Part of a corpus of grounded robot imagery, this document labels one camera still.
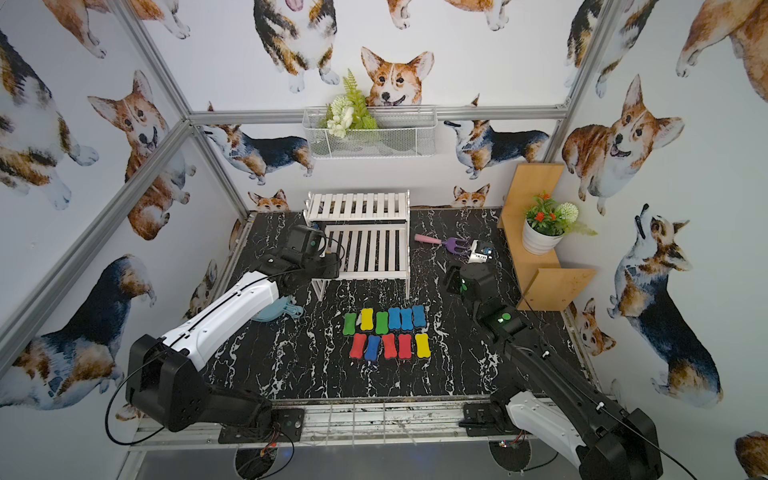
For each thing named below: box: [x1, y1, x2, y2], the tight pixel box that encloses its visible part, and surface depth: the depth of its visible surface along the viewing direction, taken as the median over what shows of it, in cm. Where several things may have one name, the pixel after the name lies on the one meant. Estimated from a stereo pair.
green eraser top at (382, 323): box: [375, 311, 389, 335], surface depth 92 cm
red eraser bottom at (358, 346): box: [349, 333, 367, 360], surface depth 87 cm
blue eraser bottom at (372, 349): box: [364, 335, 381, 361], surface depth 87 cm
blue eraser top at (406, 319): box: [400, 308, 413, 331], surface depth 92 cm
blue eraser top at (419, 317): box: [412, 305, 427, 327], surface depth 94 cm
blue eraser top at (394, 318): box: [388, 307, 401, 330], surface depth 92 cm
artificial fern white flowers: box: [319, 68, 378, 139], surface depth 82 cm
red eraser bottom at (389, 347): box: [382, 333, 397, 359], surface depth 87 cm
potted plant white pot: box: [522, 191, 598, 255], surface depth 92 cm
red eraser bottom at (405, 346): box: [398, 334, 412, 359], surface depth 87 cm
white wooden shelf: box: [304, 190, 411, 302], surface depth 90 cm
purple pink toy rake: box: [414, 234, 468, 255], surface depth 114 cm
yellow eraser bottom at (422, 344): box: [415, 333, 431, 358], surface depth 87 cm
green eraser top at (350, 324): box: [343, 313, 357, 336], surface depth 92 cm
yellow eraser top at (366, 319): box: [360, 308, 374, 331], surface depth 94 cm
